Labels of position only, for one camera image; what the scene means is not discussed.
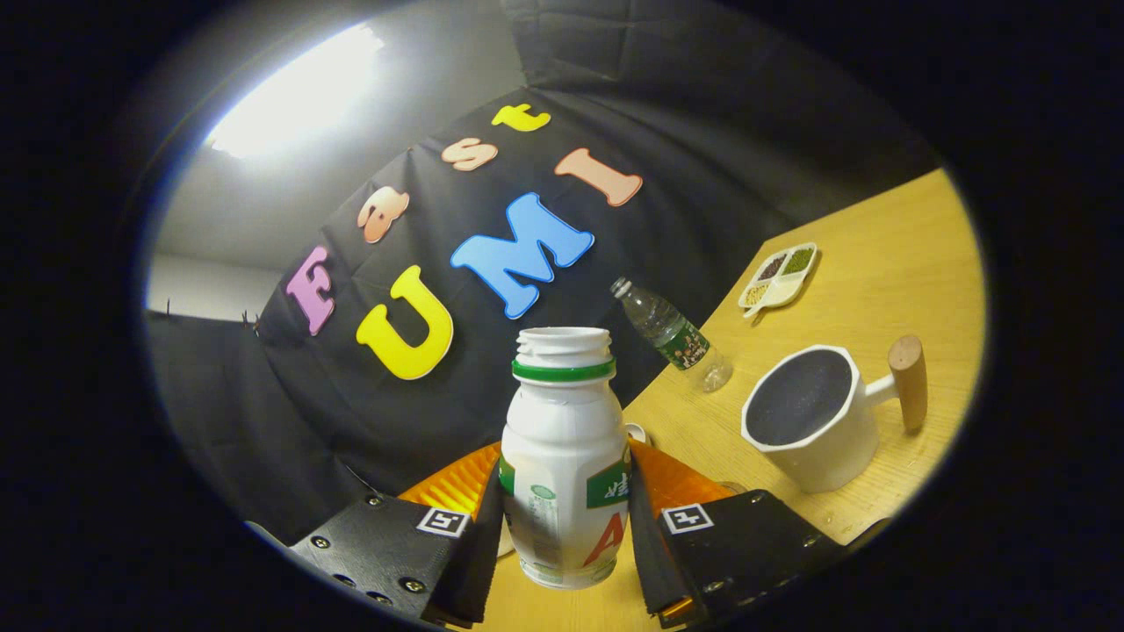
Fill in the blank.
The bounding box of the ceiling light panel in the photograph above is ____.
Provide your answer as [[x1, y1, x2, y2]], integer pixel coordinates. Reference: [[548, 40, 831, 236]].
[[206, 22, 387, 159]]

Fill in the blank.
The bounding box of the white divided tray with beans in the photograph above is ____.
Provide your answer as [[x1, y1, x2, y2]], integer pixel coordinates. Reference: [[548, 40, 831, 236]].
[[738, 242, 819, 319]]

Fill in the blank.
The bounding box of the black backdrop cloth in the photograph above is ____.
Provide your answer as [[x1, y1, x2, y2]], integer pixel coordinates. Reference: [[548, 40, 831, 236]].
[[145, 0, 945, 545]]

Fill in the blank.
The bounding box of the white cup with wooden handle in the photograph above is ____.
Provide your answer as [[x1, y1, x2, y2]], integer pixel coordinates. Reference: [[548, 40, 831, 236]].
[[740, 334, 929, 494]]

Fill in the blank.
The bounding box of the clear plastic water bottle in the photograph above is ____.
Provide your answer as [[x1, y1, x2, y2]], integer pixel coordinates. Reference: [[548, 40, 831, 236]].
[[610, 277, 734, 393]]

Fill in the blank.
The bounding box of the white juice bottle green label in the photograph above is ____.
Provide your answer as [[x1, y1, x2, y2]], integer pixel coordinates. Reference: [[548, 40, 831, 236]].
[[498, 327, 633, 590]]

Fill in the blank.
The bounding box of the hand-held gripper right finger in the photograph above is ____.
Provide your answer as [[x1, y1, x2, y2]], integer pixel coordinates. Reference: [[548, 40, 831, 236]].
[[626, 439, 842, 629]]

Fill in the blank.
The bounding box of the wooden table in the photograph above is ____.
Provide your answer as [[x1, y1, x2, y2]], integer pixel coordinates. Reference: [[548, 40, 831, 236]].
[[457, 167, 986, 632]]

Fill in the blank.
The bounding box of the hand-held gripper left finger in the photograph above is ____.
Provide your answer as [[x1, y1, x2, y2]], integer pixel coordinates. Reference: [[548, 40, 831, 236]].
[[286, 443, 505, 628]]

